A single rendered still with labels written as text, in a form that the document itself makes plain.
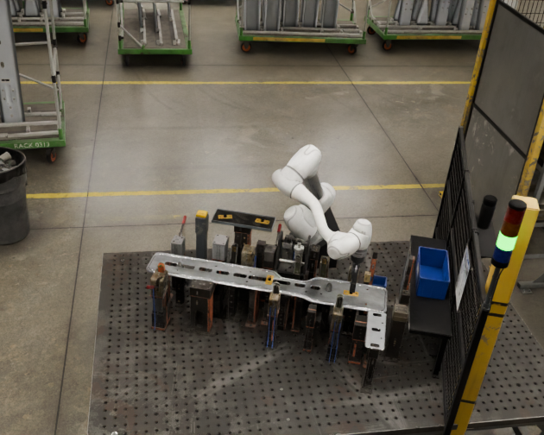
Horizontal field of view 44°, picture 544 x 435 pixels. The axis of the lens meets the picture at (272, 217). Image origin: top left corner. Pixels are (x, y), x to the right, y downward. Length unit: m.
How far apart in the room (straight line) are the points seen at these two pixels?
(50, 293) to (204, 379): 2.07
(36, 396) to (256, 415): 1.69
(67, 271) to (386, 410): 2.97
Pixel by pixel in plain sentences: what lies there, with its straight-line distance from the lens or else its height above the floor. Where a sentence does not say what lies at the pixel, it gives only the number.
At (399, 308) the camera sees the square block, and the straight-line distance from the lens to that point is 3.65.
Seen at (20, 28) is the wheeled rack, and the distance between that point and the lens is 10.38.
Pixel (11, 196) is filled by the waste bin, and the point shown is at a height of 0.47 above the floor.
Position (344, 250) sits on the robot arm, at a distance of 3.38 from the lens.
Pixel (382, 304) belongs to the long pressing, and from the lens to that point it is 3.75.
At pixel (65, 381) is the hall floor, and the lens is 4.69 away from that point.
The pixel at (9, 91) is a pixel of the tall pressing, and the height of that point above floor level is 0.64.
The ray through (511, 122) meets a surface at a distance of 5.78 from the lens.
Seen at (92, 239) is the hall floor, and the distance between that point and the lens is 5.92.
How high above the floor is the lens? 3.36
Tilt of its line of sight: 33 degrees down
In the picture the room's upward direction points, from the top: 4 degrees clockwise
